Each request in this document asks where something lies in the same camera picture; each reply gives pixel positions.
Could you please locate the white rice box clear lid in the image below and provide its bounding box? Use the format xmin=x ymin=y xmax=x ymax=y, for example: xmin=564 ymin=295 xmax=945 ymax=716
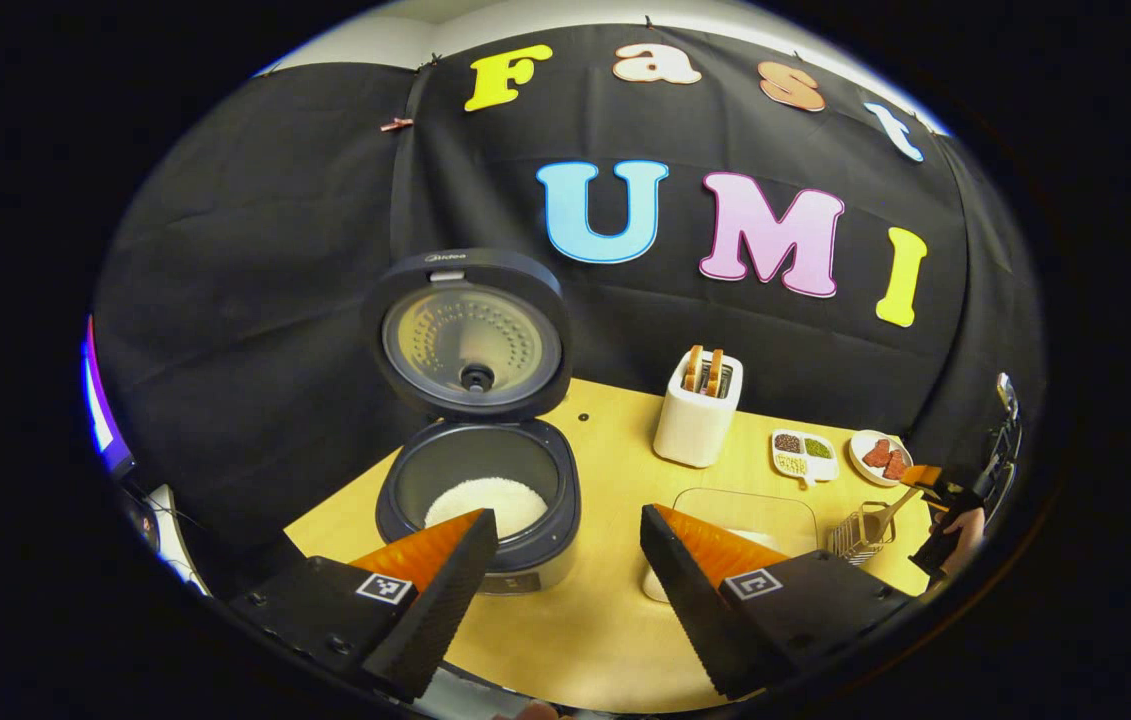
xmin=643 ymin=487 xmax=819 ymax=604

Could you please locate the dark grey rice cooker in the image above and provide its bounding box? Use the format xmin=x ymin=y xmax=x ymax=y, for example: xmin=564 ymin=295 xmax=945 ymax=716
xmin=362 ymin=248 xmax=583 ymax=596

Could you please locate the white toaster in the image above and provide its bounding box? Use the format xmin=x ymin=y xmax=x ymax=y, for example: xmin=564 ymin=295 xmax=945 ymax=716
xmin=653 ymin=350 xmax=744 ymax=469

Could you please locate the white rice heap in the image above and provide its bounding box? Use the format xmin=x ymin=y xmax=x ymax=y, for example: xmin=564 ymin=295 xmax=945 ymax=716
xmin=423 ymin=477 xmax=549 ymax=541

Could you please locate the wire chopstick holder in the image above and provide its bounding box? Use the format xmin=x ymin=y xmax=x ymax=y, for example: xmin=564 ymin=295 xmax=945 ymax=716
xmin=828 ymin=501 xmax=896 ymax=566

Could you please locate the black backdrop cloth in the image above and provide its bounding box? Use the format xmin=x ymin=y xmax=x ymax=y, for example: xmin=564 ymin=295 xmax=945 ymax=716
xmin=90 ymin=22 xmax=1046 ymax=561

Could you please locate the white divided dish of beans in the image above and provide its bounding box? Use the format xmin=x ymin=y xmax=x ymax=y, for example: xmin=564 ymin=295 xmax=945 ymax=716
xmin=770 ymin=428 xmax=840 ymax=488

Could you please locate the blue lit screen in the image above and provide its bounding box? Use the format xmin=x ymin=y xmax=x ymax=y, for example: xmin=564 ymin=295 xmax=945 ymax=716
xmin=83 ymin=318 xmax=136 ymax=477

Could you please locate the white round plate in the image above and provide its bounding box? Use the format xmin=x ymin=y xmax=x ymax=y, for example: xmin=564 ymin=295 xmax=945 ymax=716
xmin=849 ymin=430 xmax=914 ymax=488

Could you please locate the wooden spoon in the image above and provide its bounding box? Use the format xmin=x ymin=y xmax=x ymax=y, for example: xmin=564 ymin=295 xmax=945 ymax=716
xmin=863 ymin=487 xmax=926 ymax=536

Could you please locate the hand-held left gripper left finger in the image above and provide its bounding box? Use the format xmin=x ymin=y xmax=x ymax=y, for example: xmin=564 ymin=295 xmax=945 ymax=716
xmin=228 ymin=508 xmax=499 ymax=704

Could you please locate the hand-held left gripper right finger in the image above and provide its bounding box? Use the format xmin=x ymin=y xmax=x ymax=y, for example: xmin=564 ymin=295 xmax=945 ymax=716
xmin=639 ymin=503 xmax=914 ymax=701

